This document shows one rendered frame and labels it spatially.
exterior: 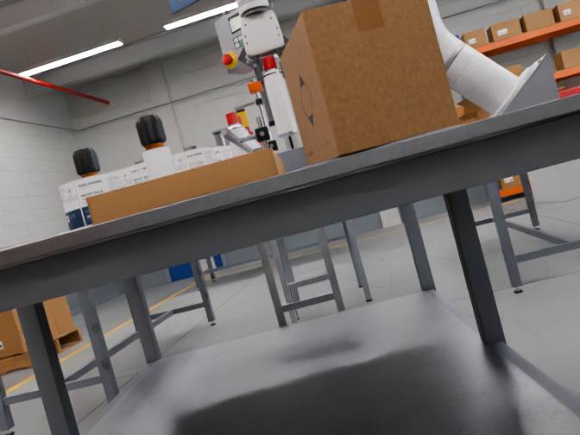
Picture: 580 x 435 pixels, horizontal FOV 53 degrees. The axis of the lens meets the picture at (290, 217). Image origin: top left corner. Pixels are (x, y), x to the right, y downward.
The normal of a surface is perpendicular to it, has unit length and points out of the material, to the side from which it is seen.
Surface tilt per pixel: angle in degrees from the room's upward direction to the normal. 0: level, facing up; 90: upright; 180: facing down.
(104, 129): 90
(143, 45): 90
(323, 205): 90
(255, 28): 90
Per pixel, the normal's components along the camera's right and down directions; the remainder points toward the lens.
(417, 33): 0.14, -0.01
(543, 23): -0.09, 0.05
